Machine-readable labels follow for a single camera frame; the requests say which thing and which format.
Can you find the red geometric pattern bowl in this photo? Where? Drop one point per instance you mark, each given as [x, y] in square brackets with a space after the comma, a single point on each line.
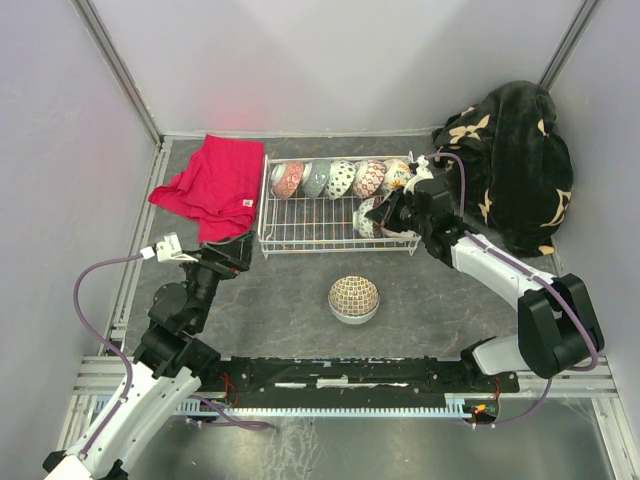
[364, 226]

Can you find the red folded cloth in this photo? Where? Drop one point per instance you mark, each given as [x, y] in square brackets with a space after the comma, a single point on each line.
[218, 190]

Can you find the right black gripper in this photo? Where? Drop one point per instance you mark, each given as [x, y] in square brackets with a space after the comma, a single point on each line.
[386, 211]

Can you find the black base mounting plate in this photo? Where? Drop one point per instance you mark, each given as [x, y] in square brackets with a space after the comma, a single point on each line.
[330, 384]

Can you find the orange flower leaf bowl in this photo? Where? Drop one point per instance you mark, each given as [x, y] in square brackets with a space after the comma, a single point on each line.
[397, 174]

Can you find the blue triangle pattern bowl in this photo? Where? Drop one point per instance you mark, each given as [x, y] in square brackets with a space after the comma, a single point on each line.
[315, 177]

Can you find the black floral plush blanket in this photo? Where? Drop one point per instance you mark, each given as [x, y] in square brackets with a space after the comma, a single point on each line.
[503, 158]

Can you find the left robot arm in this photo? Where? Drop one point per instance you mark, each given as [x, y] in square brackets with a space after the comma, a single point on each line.
[169, 364]

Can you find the white wire dish rack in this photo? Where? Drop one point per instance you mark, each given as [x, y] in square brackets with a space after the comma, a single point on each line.
[320, 225]

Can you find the brown square pattern bowl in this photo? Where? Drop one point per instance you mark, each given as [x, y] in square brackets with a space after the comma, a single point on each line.
[353, 300]

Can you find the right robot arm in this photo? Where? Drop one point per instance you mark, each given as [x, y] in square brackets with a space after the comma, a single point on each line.
[557, 327]

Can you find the cream scalloped bowl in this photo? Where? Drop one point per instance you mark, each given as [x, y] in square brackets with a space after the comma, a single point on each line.
[398, 235]

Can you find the black diamond pattern bowl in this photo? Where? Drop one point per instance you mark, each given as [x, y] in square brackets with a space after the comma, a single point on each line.
[341, 177]

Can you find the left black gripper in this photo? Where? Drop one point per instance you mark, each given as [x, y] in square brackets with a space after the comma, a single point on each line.
[227, 257]

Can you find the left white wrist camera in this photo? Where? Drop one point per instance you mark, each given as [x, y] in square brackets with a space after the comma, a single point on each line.
[169, 251]

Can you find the aluminium frame rail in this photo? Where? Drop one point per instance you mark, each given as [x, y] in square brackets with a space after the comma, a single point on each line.
[101, 375]

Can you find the dark scalloped floral bowl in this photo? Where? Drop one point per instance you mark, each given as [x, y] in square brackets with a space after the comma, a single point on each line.
[286, 177]

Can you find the red lattice pattern bowl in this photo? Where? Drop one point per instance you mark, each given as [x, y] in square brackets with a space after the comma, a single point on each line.
[368, 178]

